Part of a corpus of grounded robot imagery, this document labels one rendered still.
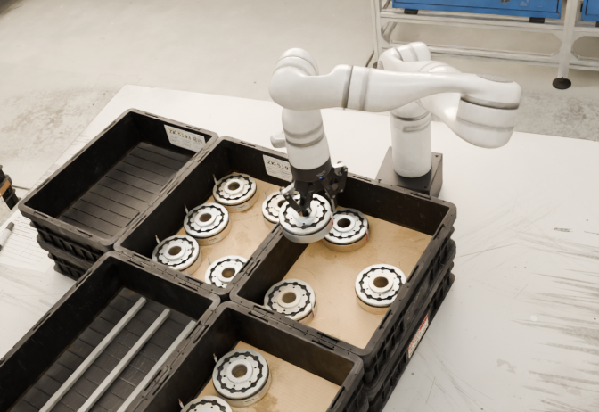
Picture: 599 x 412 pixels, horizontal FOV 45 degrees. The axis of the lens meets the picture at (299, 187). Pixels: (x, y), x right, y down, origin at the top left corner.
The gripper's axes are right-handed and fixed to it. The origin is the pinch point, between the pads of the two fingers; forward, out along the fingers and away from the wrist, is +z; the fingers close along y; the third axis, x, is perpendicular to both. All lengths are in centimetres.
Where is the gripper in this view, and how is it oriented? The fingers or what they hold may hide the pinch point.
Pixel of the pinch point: (319, 208)
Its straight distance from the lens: 138.3
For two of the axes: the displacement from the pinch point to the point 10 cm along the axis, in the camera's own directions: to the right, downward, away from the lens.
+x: -4.4, -5.8, 6.9
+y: 8.9, -4.1, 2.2
